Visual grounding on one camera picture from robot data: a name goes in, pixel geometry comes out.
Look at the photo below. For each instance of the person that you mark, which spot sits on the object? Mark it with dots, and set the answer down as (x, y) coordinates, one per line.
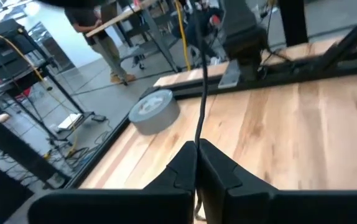
(104, 46)
(203, 28)

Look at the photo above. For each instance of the grey duct tape roll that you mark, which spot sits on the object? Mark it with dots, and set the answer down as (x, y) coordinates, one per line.
(153, 115)

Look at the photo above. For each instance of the black power adapter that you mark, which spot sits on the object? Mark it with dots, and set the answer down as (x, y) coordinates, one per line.
(99, 118)

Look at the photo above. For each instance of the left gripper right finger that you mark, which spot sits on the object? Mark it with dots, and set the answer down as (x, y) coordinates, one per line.
(259, 207)

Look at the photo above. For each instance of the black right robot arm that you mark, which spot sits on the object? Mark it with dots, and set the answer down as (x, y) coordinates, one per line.
(243, 37)

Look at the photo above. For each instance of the black equipment cart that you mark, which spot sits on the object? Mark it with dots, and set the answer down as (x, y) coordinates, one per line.
(1, 49)

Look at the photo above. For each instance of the black aluminium table frame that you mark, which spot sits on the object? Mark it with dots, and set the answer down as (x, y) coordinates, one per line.
(259, 82)

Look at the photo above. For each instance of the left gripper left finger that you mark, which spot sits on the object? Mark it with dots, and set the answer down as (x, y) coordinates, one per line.
(119, 207)

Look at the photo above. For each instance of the white flat box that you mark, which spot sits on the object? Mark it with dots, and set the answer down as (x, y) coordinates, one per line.
(69, 121)

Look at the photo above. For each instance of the long wooden table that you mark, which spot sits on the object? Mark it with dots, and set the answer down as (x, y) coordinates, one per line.
(119, 17)

